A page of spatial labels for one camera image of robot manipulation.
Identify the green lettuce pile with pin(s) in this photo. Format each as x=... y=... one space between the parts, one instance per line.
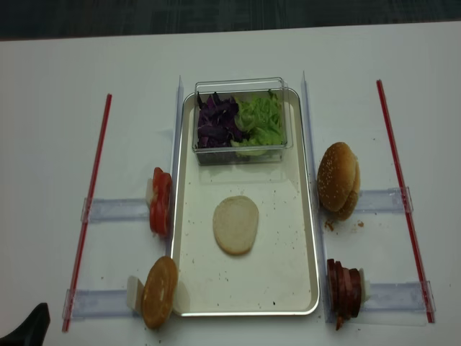
x=260 y=120

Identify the rear tomato slice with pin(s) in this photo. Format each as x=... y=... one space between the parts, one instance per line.
x=158 y=181

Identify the tomato slice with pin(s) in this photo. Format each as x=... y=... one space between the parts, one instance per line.
x=158 y=181
x=159 y=210

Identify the front tomato slice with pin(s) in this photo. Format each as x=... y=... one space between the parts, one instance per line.
x=159 y=210

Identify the white tomato holder block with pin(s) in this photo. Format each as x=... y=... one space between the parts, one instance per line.
x=149 y=195

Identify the meat crumbs on table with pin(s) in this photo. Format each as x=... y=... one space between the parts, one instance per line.
x=337 y=226

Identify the sliced meat patties stack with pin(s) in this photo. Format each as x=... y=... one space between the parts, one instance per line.
x=344 y=291

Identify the white meat holder block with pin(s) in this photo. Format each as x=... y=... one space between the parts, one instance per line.
x=365 y=287

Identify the purple cabbage shreds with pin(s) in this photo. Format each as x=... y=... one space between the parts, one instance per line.
x=216 y=125

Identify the white bun base slice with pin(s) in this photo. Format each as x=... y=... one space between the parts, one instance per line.
x=235 y=223

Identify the clear plastic salad container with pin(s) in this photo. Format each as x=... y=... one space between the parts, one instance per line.
x=243 y=89

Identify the front sesame bun top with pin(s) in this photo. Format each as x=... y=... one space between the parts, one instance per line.
x=335 y=176

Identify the sesame bun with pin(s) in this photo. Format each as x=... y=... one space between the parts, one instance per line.
x=335 y=176
x=349 y=206

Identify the silver metal tray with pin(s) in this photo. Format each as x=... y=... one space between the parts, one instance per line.
x=279 y=275

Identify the rear sesame bun top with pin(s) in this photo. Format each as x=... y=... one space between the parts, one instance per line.
x=349 y=206

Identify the browned bun bottom slice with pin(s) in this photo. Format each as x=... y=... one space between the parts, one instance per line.
x=159 y=291

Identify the left red strip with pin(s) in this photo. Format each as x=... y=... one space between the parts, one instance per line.
x=82 y=235

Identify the red strip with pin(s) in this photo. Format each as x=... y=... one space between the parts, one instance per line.
x=82 y=235
x=429 y=306

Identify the white bun holder block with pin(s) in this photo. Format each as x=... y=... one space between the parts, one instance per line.
x=134 y=294

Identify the right red strip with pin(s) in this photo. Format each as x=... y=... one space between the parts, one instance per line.
x=429 y=306

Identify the black object at corner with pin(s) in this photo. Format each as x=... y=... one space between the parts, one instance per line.
x=32 y=331

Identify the left long clear rail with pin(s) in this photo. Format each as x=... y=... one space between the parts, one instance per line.
x=177 y=138

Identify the upper left clear rail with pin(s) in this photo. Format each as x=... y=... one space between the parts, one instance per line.
x=97 y=210

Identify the upper right clear rail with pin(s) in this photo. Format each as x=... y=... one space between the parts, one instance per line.
x=392 y=200

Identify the lower left clear rail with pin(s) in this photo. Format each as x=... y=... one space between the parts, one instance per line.
x=96 y=304

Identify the lower right clear rail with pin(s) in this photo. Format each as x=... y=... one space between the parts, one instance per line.
x=397 y=304

